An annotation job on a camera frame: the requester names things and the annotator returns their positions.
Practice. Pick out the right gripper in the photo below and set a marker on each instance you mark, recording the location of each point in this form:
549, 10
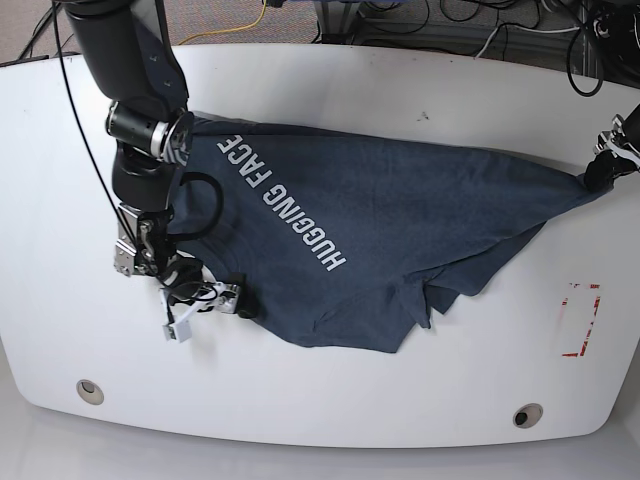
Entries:
183, 283

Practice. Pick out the dark blue t-shirt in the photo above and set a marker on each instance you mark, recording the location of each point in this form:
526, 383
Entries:
352, 241

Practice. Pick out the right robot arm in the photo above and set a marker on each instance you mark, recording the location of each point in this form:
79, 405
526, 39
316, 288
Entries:
127, 50

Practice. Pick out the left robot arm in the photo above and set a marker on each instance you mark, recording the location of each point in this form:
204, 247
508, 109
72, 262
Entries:
616, 153

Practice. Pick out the red tape rectangle marking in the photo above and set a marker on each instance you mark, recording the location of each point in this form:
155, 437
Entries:
577, 318

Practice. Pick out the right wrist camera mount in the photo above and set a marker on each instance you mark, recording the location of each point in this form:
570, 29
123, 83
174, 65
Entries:
210, 296

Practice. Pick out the aluminium frame structure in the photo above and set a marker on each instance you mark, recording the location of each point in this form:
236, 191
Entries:
538, 33

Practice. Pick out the left table cable grommet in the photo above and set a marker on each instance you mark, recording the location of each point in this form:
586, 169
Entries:
90, 392

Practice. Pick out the table cable grommet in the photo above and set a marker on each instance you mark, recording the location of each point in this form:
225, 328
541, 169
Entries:
90, 392
528, 416

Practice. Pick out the right table cable grommet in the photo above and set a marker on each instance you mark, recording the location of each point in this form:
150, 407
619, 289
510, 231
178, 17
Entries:
528, 416

